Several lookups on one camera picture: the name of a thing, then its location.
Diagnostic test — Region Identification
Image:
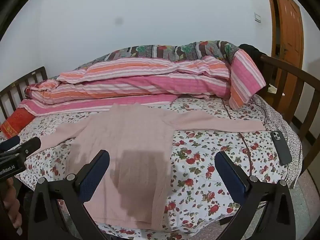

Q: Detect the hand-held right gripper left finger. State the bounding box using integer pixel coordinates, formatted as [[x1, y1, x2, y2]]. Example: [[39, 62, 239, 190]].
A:
[[27, 149, 110, 240]]

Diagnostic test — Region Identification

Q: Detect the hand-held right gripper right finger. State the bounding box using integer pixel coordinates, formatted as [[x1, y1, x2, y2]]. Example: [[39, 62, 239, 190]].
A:
[[214, 151, 303, 240]]

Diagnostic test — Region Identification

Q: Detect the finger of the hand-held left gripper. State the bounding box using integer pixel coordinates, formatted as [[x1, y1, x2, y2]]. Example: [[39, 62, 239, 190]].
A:
[[0, 137, 42, 161], [0, 135, 21, 152]]

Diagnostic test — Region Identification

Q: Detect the pink knit sweater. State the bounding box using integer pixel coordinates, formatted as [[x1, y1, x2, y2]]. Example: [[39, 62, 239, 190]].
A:
[[41, 104, 266, 230]]

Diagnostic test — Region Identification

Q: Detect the person's left hand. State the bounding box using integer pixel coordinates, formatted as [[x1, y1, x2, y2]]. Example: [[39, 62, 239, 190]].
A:
[[0, 177, 22, 228]]

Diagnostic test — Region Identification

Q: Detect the rose print bed sheet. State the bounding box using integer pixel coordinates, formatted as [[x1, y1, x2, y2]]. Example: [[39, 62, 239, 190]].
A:
[[0, 94, 303, 240]]

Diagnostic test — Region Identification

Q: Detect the red pillow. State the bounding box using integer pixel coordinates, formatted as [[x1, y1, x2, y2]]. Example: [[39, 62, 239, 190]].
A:
[[0, 107, 35, 139]]

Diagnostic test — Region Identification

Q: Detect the black smartphone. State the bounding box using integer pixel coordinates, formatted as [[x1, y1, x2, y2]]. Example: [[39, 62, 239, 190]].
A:
[[270, 130, 292, 166]]

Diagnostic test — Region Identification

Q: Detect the small-print grey mattress cover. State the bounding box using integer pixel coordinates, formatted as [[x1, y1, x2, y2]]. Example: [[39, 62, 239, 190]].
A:
[[260, 97, 303, 188]]

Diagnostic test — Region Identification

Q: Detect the pink orange striped quilt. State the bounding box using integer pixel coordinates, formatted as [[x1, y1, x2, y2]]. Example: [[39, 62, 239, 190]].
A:
[[19, 49, 266, 117]]

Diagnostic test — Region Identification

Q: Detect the black cloth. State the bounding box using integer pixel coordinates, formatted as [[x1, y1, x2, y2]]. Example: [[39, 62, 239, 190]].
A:
[[239, 44, 268, 64]]

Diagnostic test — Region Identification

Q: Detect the floral patchwork quilt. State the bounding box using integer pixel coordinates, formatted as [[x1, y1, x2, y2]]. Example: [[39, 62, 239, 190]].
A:
[[75, 40, 242, 70]]

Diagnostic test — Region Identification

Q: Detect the brown wooden door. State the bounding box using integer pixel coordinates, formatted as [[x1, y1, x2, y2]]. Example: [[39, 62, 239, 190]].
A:
[[264, 0, 304, 128]]

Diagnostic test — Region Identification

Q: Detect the thin black cable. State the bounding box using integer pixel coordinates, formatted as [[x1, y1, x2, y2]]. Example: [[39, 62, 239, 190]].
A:
[[250, 99, 268, 127]]

